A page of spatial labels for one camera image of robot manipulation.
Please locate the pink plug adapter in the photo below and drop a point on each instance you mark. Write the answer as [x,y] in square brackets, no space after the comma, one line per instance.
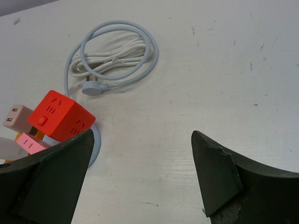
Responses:
[31,144]

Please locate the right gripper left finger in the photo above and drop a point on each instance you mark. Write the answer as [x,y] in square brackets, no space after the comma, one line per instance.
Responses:
[44,188]

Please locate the blue round power socket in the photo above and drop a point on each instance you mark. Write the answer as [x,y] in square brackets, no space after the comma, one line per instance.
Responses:
[96,147]

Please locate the orange power strip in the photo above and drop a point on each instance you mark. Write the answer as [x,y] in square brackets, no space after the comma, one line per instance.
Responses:
[39,135]

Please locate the brown pink charger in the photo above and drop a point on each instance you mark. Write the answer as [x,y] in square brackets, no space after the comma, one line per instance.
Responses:
[17,119]

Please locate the red cube socket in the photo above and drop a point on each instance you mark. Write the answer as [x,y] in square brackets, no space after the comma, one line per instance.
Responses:
[60,117]

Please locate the white charger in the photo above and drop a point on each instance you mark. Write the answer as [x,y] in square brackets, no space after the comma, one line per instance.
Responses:
[10,150]

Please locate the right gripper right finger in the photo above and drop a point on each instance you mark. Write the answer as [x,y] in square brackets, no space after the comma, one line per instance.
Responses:
[238,190]

